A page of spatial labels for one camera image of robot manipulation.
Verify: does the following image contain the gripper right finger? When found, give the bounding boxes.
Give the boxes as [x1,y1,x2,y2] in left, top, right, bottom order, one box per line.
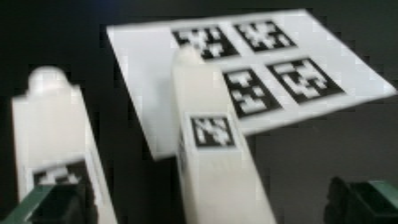
[323,177,398,224]

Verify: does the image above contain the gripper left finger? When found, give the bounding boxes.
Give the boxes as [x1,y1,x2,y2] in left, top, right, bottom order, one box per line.
[0,184,98,224]

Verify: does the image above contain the white desk leg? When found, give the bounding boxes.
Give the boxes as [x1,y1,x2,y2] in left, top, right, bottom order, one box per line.
[10,66,117,224]
[172,46,277,224]

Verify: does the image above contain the fiducial marker board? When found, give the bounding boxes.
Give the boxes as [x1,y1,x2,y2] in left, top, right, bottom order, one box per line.
[106,10,398,158]

